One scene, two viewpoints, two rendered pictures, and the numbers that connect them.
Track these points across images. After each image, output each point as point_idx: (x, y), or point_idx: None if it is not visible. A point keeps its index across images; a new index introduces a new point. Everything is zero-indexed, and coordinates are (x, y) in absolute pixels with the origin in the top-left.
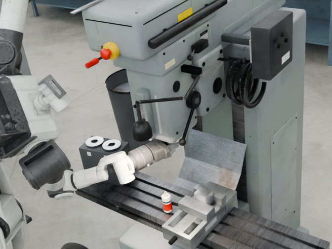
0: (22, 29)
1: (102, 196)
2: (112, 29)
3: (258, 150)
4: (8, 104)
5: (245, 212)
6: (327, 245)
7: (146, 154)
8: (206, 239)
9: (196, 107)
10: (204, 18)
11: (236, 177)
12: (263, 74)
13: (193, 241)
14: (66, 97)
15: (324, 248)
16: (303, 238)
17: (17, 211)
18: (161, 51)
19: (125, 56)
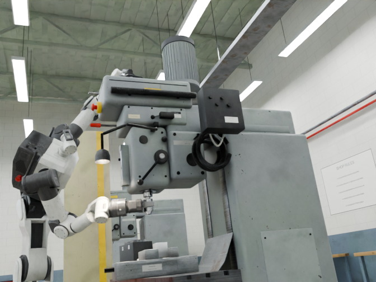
0: (81, 125)
1: (115, 281)
2: (100, 93)
3: (240, 235)
4: (40, 142)
5: (196, 272)
6: (234, 270)
7: (121, 200)
8: (140, 278)
9: (161, 161)
10: (175, 102)
11: (220, 264)
12: (203, 125)
13: (121, 268)
14: (73, 142)
15: (228, 271)
16: (218, 271)
17: (43, 262)
18: (127, 105)
19: (102, 106)
